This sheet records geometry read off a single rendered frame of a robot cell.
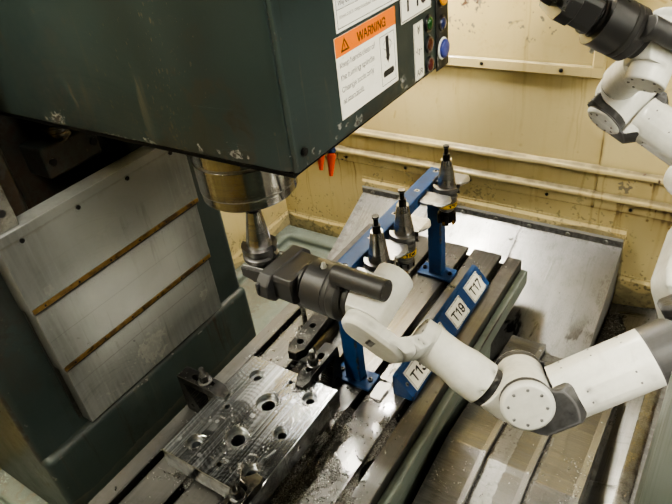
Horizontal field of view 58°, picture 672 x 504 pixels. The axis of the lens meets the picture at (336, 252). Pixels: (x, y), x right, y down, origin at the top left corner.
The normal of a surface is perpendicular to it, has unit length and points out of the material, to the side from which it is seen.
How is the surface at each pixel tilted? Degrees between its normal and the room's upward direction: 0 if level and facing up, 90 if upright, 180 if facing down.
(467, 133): 90
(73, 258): 90
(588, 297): 24
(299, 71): 90
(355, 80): 90
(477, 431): 6
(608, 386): 67
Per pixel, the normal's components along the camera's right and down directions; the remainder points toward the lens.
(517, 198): -0.54, 0.53
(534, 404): -0.18, 0.22
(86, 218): 0.84, 0.23
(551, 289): -0.32, -0.52
